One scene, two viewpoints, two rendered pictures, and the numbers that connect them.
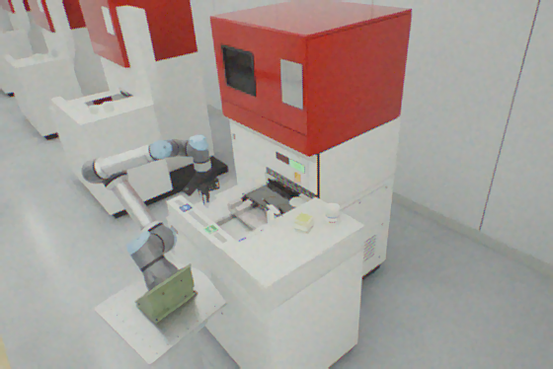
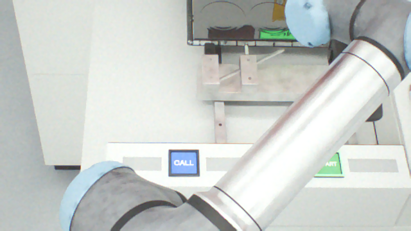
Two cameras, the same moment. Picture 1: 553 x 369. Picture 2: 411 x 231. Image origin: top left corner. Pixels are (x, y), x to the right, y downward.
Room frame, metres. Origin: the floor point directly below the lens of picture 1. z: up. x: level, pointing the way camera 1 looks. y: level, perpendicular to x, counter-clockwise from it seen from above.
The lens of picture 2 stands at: (1.42, 1.15, 2.12)
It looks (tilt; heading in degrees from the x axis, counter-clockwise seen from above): 52 degrees down; 302
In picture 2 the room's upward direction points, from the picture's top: 5 degrees clockwise
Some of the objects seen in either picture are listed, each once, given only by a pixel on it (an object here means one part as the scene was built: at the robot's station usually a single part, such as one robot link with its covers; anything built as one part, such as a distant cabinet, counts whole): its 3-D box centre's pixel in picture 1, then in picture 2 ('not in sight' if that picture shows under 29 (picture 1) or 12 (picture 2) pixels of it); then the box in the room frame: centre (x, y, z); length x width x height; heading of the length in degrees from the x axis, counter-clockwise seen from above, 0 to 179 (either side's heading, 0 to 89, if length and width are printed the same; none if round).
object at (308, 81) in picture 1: (307, 67); not in sight; (2.40, -0.21, 1.52); 0.81 x 0.75 x 0.59; 38
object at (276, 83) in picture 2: (251, 218); (283, 83); (1.85, 0.16, 0.87); 0.36 x 0.08 x 0.03; 38
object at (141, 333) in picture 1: (167, 312); not in sight; (1.33, 0.54, 0.75); 0.45 x 0.44 x 0.13; 137
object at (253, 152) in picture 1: (271, 162); not in sight; (2.21, 0.04, 1.02); 0.82 x 0.03 x 0.40; 38
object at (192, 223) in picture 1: (199, 229); (253, 185); (1.75, 0.43, 0.89); 0.55 x 0.09 x 0.14; 38
